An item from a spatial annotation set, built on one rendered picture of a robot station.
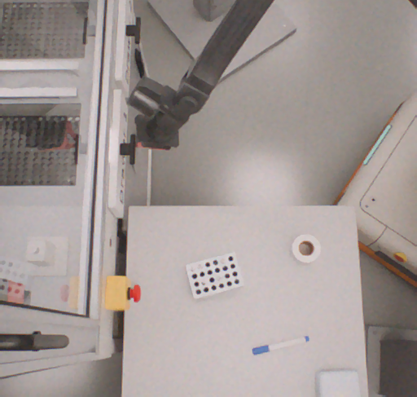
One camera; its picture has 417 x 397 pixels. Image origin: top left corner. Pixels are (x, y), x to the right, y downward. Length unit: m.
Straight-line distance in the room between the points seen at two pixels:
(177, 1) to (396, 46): 0.98
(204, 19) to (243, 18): 1.46
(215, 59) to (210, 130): 1.23
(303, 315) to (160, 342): 0.35
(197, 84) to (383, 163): 1.08
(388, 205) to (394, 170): 0.13
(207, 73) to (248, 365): 0.69
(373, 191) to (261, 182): 0.48
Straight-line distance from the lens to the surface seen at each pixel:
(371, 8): 2.62
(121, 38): 1.37
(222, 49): 1.02
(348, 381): 1.32
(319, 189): 2.21
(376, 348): 2.16
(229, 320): 1.32
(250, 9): 0.98
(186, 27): 2.43
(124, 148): 1.26
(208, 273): 1.33
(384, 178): 1.98
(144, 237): 1.35
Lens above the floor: 2.08
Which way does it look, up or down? 75 degrees down
